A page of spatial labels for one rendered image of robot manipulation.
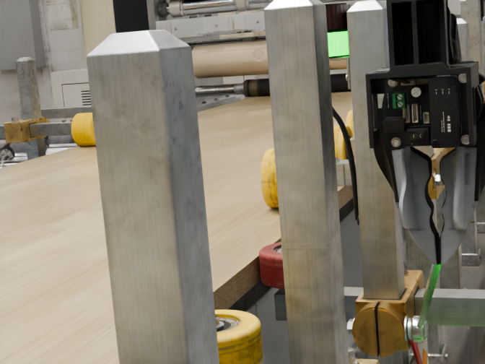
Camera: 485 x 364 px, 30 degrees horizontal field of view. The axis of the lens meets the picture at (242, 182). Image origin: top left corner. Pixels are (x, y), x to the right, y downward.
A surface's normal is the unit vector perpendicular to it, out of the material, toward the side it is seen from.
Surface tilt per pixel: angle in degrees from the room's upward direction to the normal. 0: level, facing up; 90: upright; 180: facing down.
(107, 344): 0
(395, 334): 90
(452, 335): 0
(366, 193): 90
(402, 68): 90
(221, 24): 90
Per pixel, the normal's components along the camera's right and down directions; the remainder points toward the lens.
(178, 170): 0.94, -0.02
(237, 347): 0.52, 0.10
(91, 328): -0.08, -0.98
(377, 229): -0.33, 0.18
